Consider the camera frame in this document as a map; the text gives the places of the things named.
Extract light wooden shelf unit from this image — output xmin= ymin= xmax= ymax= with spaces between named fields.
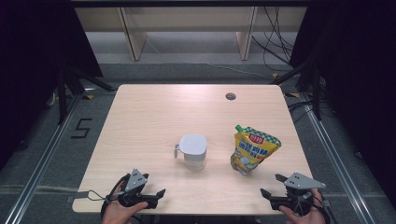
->
xmin=74 ymin=6 xmax=307 ymax=62

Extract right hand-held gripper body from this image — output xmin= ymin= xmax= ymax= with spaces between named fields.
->
xmin=269 ymin=172 xmax=327 ymax=217

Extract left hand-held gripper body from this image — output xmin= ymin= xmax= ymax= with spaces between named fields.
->
xmin=117 ymin=168 xmax=159 ymax=210

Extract person's left hand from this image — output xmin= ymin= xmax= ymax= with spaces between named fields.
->
xmin=101 ymin=180 xmax=149 ymax=224

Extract bundle of black cables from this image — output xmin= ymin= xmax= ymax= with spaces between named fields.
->
xmin=251 ymin=6 xmax=295 ymax=73

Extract thin grey cord loop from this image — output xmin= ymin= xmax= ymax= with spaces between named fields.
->
xmin=88 ymin=189 xmax=108 ymax=202

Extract yellow seasoning pouch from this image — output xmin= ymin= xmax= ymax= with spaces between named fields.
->
xmin=230 ymin=124 xmax=282 ymax=176

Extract black curtain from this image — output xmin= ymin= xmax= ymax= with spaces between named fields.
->
xmin=0 ymin=6 xmax=105 ymax=171
xmin=289 ymin=0 xmax=396 ymax=208

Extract black floor cables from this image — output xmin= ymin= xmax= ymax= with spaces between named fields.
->
xmin=288 ymin=100 xmax=316 ymax=123

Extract black wrist strap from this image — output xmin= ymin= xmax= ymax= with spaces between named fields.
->
xmin=100 ymin=173 xmax=132 ymax=218
xmin=312 ymin=192 xmax=332 ymax=224

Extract clear jar with grey lid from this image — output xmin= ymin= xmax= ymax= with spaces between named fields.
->
xmin=173 ymin=133 xmax=208 ymax=172

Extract person's right hand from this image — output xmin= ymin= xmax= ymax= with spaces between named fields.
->
xmin=278 ymin=188 xmax=328 ymax=224

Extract black metal stand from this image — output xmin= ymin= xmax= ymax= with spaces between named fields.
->
xmin=55 ymin=63 xmax=118 ymax=126
xmin=269 ymin=59 xmax=323 ymax=121

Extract aluminium floor rail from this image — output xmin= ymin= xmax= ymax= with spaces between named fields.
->
xmin=298 ymin=92 xmax=372 ymax=224
xmin=4 ymin=90 xmax=86 ymax=224

